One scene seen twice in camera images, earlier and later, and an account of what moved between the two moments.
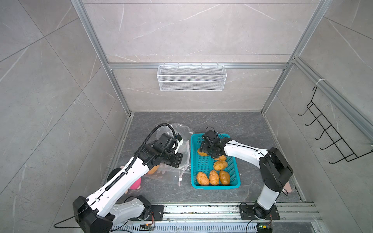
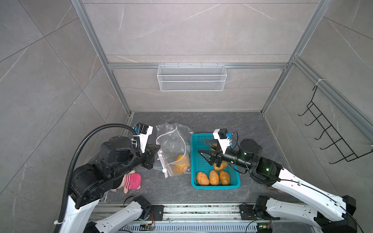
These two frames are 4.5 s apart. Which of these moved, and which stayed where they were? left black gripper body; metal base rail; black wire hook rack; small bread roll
Moved: left black gripper body
Stayed: black wire hook rack; small bread roll; metal base rail
